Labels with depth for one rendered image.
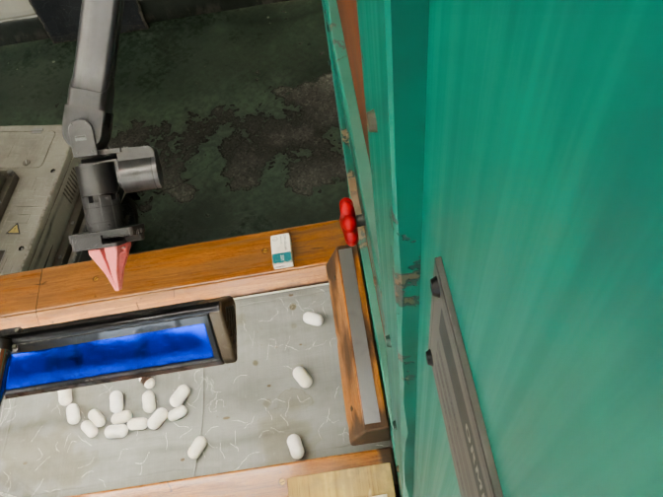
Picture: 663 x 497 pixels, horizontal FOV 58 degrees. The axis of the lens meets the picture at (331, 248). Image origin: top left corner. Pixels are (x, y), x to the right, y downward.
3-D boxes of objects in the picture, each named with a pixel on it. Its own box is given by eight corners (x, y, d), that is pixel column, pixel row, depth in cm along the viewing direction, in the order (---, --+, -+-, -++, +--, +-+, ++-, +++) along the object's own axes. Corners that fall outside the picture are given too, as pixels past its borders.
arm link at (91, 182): (79, 161, 96) (68, 160, 90) (122, 155, 97) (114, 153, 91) (88, 203, 97) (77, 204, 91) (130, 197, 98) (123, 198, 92)
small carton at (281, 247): (271, 242, 109) (269, 236, 107) (291, 238, 109) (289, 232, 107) (274, 269, 105) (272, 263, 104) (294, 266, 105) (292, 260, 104)
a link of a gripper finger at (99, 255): (140, 290, 93) (129, 231, 92) (96, 296, 93) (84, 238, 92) (154, 281, 100) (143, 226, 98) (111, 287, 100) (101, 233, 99)
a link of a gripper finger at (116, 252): (125, 292, 93) (113, 233, 92) (81, 298, 93) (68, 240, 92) (139, 283, 100) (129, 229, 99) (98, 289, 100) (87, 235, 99)
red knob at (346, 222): (339, 218, 55) (333, 189, 51) (362, 214, 55) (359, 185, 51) (345, 257, 52) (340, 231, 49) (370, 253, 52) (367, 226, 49)
